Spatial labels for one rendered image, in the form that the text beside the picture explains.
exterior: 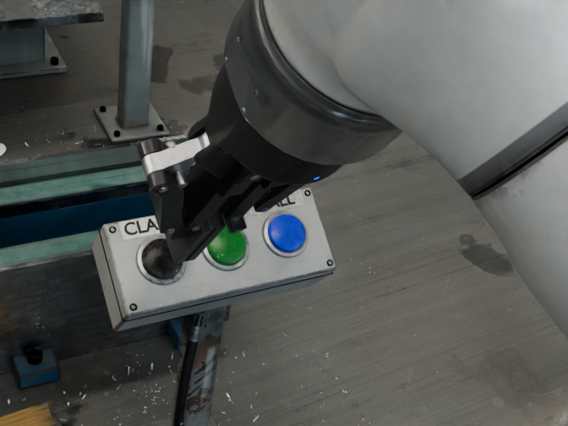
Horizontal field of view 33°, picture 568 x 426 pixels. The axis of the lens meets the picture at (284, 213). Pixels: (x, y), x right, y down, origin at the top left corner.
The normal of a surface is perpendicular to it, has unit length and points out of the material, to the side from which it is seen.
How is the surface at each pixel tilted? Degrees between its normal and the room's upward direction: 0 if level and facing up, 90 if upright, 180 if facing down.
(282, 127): 110
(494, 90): 91
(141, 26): 90
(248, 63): 93
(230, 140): 99
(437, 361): 0
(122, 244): 32
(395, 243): 0
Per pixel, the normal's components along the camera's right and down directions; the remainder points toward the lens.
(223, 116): -0.86, 0.25
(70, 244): 0.15, -0.77
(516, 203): -0.74, 0.49
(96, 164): 0.41, -0.11
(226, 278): 0.35, -0.33
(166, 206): 0.32, 0.92
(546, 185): -0.58, 0.36
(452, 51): -0.51, 0.57
